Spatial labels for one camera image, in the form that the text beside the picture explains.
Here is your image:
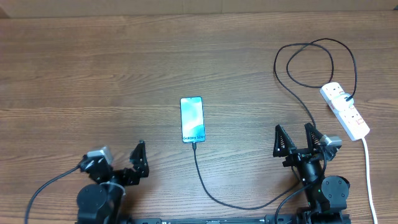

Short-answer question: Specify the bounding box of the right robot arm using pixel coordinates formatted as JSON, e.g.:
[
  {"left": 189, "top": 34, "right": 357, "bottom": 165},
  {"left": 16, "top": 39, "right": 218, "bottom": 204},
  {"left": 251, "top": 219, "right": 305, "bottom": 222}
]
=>
[{"left": 266, "top": 123, "right": 351, "bottom": 223}]

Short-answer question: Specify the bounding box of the white power strip cord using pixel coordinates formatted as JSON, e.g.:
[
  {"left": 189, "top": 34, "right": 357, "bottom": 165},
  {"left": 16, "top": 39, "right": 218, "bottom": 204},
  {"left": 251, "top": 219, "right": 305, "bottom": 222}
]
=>
[{"left": 361, "top": 137, "right": 379, "bottom": 224}]

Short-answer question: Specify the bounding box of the black USB charging cable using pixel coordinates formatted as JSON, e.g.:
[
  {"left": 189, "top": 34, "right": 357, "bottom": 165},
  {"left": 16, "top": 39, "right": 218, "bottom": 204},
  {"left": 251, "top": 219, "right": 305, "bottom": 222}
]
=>
[{"left": 192, "top": 37, "right": 358, "bottom": 211}]

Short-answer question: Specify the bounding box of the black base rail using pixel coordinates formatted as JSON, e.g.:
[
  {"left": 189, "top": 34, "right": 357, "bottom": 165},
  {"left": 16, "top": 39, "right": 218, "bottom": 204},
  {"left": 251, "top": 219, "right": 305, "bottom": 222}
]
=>
[{"left": 75, "top": 215, "right": 351, "bottom": 224}]

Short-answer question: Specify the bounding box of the white charger plug adapter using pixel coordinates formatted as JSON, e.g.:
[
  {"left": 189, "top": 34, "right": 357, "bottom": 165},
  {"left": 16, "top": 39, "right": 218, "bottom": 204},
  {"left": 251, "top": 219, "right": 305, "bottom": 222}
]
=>
[{"left": 330, "top": 93, "right": 354, "bottom": 113}]

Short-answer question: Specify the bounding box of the white power strip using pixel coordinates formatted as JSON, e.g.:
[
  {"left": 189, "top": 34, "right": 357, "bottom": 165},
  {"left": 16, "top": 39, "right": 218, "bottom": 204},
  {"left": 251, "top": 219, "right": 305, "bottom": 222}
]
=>
[{"left": 320, "top": 82, "right": 370, "bottom": 141}]

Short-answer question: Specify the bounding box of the Samsung Galaxy smartphone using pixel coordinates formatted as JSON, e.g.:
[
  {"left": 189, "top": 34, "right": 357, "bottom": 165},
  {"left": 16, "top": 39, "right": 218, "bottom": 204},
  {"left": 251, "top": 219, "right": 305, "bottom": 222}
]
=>
[{"left": 180, "top": 96, "right": 206, "bottom": 143}]

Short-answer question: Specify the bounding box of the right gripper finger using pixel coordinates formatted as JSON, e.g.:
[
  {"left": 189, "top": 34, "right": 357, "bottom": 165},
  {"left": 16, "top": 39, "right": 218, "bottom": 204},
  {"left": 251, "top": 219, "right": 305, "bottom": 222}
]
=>
[
  {"left": 273, "top": 124, "right": 297, "bottom": 157},
  {"left": 304, "top": 123, "right": 323, "bottom": 151}
]

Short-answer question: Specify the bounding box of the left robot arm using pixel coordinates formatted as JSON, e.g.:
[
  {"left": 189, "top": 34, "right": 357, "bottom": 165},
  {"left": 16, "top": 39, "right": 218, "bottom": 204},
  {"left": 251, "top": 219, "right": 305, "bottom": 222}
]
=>
[{"left": 76, "top": 140, "right": 149, "bottom": 224}]

